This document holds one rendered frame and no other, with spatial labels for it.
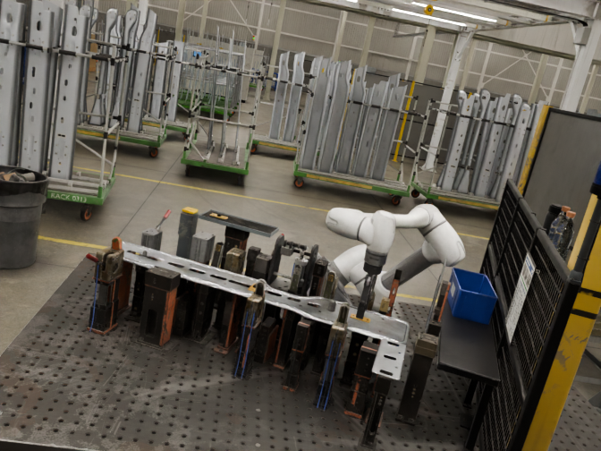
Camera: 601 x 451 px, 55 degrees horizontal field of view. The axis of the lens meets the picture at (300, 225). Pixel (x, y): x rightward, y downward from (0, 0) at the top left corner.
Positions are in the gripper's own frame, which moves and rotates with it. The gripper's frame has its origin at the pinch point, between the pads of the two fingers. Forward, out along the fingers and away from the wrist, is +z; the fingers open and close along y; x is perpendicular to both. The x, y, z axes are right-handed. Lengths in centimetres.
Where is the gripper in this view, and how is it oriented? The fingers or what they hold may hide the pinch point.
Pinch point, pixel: (362, 308)
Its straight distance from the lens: 240.2
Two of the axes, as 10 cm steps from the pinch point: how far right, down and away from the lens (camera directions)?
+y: -2.5, 2.2, -9.4
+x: 9.5, 2.5, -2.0
